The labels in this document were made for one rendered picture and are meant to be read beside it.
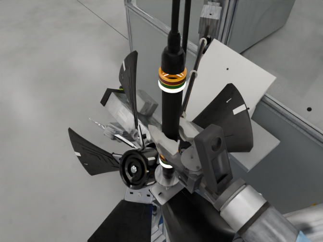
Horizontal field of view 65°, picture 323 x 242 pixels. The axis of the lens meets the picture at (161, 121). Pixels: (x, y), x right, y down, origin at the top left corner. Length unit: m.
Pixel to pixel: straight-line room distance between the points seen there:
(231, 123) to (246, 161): 0.62
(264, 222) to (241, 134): 0.23
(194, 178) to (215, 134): 0.11
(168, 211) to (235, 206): 0.33
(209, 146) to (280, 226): 0.16
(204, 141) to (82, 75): 2.61
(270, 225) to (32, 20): 3.89
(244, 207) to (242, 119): 0.25
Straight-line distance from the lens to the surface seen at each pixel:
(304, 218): 0.59
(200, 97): 0.95
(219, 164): 0.44
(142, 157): 0.73
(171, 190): 0.77
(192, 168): 0.47
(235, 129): 0.63
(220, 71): 0.93
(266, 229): 0.45
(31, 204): 2.24
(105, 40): 3.39
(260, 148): 1.31
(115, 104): 1.05
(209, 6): 1.07
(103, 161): 0.94
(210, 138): 0.40
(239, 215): 0.46
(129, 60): 0.82
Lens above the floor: 1.90
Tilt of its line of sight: 52 degrees down
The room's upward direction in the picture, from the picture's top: straight up
